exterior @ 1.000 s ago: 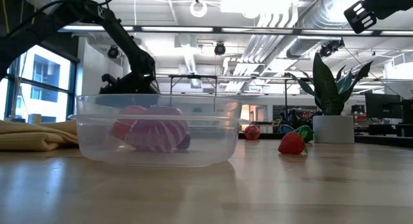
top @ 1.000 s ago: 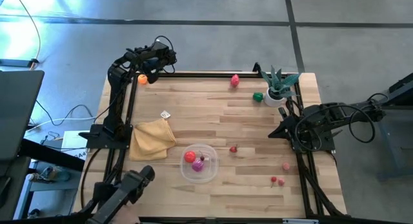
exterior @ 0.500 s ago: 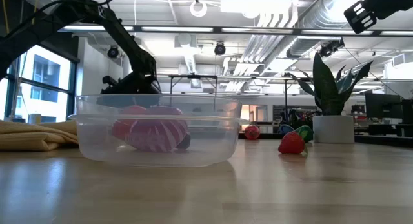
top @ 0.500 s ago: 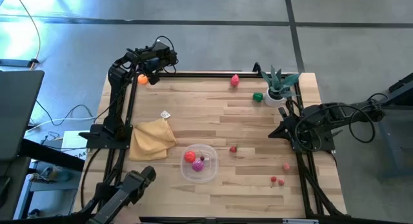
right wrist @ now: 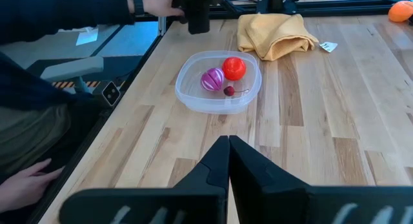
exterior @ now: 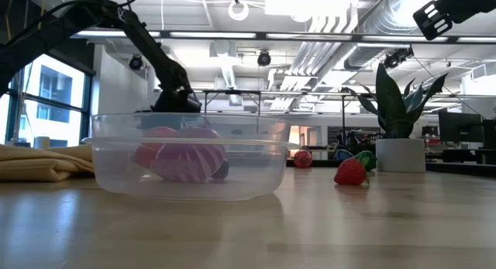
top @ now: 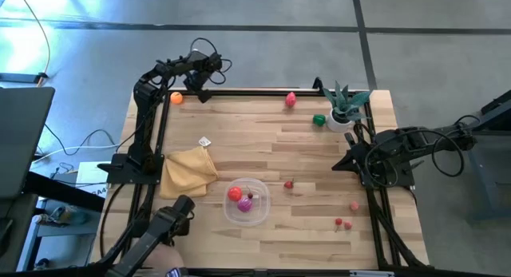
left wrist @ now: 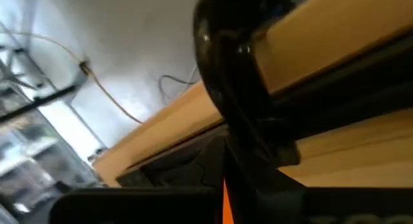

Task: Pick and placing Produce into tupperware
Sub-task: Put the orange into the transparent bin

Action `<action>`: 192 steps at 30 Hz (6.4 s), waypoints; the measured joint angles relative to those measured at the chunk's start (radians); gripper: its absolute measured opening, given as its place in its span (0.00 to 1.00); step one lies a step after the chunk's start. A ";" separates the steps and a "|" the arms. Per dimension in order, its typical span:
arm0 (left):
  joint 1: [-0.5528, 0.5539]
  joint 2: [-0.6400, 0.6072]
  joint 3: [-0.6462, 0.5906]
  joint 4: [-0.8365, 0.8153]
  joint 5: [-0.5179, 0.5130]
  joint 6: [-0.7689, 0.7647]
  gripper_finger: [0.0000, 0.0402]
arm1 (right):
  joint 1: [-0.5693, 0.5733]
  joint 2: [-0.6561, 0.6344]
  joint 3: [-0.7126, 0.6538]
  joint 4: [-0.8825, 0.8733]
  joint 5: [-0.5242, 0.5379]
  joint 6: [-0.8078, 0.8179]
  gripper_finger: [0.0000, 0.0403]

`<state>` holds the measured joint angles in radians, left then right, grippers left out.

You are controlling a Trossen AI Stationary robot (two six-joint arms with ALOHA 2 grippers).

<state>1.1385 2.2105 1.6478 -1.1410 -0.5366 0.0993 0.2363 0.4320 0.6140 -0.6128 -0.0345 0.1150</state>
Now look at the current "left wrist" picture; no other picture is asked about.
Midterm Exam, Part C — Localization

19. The yellow floor cable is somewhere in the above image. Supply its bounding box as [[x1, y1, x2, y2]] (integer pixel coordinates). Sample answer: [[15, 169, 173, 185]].
[[79, 61, 145, 125]]

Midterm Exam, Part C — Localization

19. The black table clamp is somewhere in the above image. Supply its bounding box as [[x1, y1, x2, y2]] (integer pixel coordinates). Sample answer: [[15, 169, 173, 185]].
[[192, 0, 303, 168]]

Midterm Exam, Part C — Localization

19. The black aluminium table frame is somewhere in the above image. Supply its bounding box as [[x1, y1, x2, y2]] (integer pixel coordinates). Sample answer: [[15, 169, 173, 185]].
[[114, 26, 413, 186]]

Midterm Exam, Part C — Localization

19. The orange fruit toy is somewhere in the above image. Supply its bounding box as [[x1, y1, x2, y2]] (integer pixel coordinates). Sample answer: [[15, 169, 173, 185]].
[[222, 178, 236, 224]]

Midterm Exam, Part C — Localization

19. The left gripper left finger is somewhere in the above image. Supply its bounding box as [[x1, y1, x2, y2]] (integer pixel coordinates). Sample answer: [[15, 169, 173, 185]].
[[48, 136, 225, 224]]

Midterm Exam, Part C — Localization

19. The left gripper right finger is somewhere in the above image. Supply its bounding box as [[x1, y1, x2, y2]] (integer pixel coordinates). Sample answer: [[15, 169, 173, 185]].
[[225, 136, 413, 224]]

